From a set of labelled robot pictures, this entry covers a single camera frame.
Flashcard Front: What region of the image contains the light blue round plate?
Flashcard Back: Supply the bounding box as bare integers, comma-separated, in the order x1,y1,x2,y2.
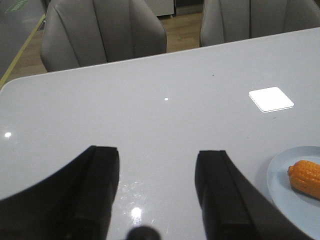
266,146,320,240

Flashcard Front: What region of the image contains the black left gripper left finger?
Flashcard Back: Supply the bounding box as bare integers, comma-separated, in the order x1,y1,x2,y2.
0,146,120,240

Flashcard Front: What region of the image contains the grey upholstered chair right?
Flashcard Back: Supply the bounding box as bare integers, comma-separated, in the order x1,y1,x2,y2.
200,0,320,47

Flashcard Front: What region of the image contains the orange corn cob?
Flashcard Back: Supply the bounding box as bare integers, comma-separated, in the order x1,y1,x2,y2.
287,160,320,199

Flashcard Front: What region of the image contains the white refrigerator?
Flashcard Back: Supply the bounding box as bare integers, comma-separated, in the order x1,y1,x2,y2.
145,0,175,17

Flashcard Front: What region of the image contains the grey upholstered chair left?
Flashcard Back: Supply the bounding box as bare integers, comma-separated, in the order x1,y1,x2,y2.
40,0,167,72

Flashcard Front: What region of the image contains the grey upholstered chair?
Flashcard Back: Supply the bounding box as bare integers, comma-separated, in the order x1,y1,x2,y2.
200,0,320,47
40,0,167,72

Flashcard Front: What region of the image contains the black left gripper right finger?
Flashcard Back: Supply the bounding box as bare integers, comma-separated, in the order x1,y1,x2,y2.
194,150,310,240

